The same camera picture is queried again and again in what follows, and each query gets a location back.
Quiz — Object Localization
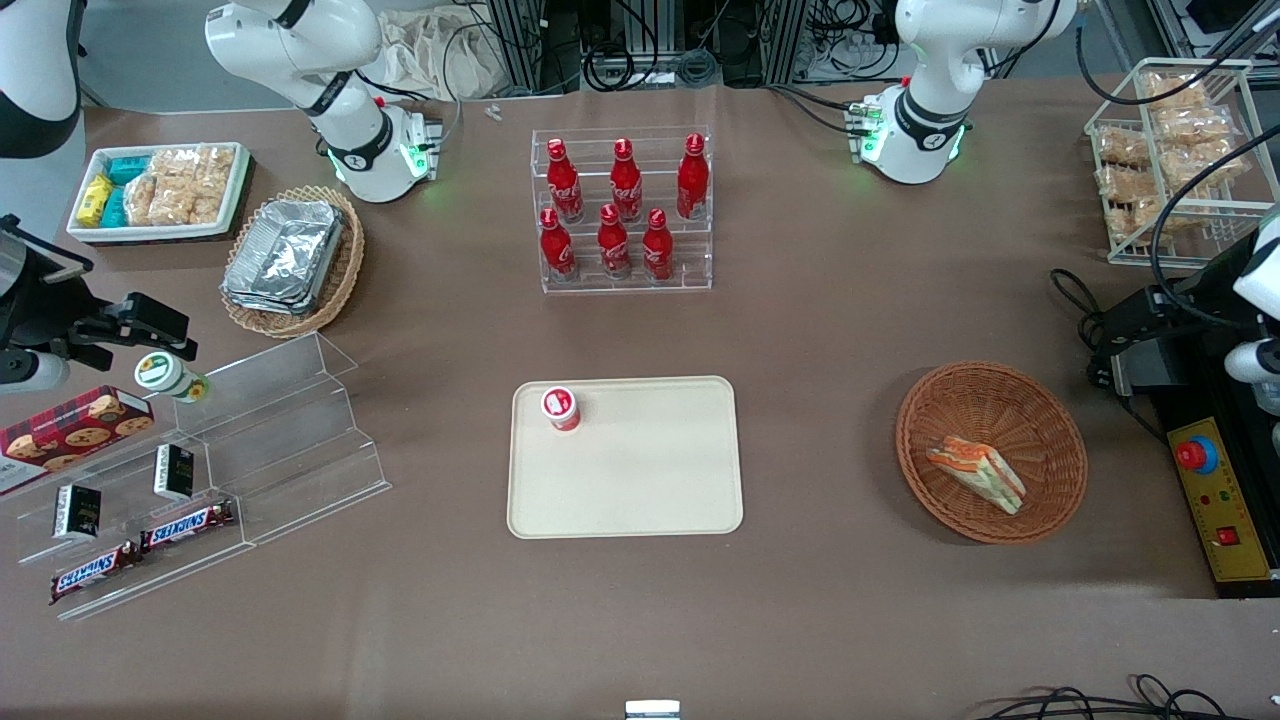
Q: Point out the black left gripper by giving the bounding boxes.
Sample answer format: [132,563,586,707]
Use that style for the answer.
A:
[1097,284,1207,354]

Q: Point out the triangle sandwich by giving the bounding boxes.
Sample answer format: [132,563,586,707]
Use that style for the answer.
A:
[925,435,1029,517]

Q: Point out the white rectangular plastic tray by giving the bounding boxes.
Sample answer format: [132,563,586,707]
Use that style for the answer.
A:
[66,141,252,245]

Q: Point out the brown round wicker basket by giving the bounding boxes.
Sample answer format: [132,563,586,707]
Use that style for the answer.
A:
[895,361,1089,546]

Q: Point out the light oval wicker basket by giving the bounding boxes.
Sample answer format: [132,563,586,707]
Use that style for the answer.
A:
[219,184,366,340]

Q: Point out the beige plastic tray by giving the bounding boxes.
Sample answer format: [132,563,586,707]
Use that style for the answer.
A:
[507,376,745,540]

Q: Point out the green lidded cup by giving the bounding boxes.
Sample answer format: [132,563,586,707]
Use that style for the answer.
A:
[134,351,212,405]

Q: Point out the black table appliance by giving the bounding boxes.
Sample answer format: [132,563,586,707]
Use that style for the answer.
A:
[1104,285,1280,602]

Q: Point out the small black box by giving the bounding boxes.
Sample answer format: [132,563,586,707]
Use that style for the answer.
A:
[51,483,103,543]
[152,443,196,502]

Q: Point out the clear fried snack bag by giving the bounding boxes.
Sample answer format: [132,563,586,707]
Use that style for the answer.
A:
[1096,163,1157,203]
[1096,127,1152,168]
[1155,105,1235,148]
[1143,72,1211,113]
[1160,140,1248,191]
[1108,195,1198,248]

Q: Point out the stacked aluminium foil trays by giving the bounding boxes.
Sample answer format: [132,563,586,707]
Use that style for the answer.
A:
[221,199,347,317]

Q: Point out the clear acrylic step shelf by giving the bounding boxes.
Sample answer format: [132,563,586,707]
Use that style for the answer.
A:
[0,331,394,624]

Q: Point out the red plaid cookie box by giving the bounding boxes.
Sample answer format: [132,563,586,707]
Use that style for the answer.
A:
[0,385,157,497]

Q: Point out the clear rice cracker bag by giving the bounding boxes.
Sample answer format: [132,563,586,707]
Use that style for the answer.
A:
[124,174,162,227]
[190,146,238,227]
[150,147,201,184]
[149,180,197,227]

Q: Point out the yellow snack pack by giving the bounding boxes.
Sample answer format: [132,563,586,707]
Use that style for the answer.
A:
[77,174,115,227]

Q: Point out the snickers chocolate bar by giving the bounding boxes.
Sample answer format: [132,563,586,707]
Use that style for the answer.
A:
[137,498,238,555]
[49,540,142,606]

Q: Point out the yellow emergency stop control box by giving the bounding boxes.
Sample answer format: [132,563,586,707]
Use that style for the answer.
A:
[1166,414,1280,585]

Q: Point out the red lidded cup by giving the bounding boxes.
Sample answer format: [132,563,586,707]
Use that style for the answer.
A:
[541,386,583,433]

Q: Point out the beige cloth bag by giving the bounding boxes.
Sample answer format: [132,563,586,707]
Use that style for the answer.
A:
[374,6,507,102]

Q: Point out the red cola bottle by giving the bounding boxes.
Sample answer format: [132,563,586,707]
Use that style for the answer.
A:
[641,207,676,283]
[539,207,579,282]
[676,133,711,221]
[545,138,586,224]
[597,203,634,280]
[609,138,645,223]

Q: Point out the clear acrylic bottle rack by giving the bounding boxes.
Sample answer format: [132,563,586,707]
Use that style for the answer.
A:
[530,125,715,295]

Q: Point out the black table cable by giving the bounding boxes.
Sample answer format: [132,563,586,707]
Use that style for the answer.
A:
[1048,267,1173,448]

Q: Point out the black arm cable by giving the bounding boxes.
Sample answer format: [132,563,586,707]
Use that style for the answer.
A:
[1075,18,1280,333]

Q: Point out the white wire rack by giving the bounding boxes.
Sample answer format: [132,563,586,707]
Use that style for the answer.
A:
[1084,57,1280,268]

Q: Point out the black floor cables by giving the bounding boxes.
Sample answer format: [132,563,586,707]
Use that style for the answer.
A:
[972,673,1256,720]

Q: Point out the aluminium profile frame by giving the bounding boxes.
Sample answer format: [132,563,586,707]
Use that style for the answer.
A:
[486,0,585,98]

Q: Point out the coiled black cable bundle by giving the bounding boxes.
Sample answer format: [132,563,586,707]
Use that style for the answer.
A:
[583,38,723,93]

